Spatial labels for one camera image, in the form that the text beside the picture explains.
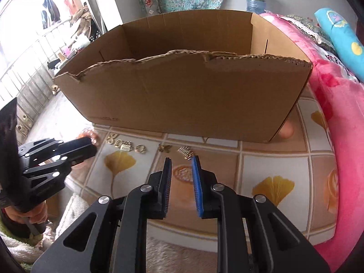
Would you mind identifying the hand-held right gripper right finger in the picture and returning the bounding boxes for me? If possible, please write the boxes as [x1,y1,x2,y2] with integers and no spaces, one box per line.
[191,155,332,273]

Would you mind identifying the grey patterned long cushion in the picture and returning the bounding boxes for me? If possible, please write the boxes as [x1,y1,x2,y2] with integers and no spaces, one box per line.
[137,0,164,16]

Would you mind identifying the blue water dispenser bottle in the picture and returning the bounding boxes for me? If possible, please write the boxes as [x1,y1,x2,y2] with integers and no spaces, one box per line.
[245,0,267,15]

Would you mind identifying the pink floral blanket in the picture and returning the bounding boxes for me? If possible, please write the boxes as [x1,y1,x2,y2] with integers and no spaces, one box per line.
[257,11,364,273]

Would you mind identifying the pink hanging garment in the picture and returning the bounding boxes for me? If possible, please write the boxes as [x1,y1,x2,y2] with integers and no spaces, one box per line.
[63,0,83,15]

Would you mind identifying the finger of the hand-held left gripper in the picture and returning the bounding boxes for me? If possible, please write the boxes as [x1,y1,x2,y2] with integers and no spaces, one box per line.
[24,156,72,202]
[18,137,97,167]

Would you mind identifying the gold ribbed charm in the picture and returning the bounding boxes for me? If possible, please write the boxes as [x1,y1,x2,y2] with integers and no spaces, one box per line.
[178,146,194,160]

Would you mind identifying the dark hanging jacket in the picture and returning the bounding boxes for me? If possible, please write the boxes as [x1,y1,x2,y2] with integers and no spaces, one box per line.
[41,0,61,29]

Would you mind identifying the blue cartoon pillow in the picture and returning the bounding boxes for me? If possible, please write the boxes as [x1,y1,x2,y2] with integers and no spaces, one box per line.
[313,7,364,76]

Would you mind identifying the person's left hand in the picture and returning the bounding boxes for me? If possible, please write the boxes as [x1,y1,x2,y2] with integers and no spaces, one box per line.
[2,202,48,228]

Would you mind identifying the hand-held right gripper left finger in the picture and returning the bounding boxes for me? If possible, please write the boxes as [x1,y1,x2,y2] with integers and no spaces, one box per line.
[31,157,173,273]

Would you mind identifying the ginkgo print tablecloth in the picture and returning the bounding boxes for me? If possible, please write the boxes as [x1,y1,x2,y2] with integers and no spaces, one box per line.
[65,91,339,253]

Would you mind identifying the brown cardboard box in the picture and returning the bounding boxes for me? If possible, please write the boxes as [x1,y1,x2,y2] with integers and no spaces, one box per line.
[53,9,313,143]

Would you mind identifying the pile of clothes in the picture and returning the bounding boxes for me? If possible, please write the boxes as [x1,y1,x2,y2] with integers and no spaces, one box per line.
[68,6,97,43]

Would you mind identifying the lace trimmed cushion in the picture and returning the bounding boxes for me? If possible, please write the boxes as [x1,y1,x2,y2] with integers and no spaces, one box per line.
[280,14,339,49]

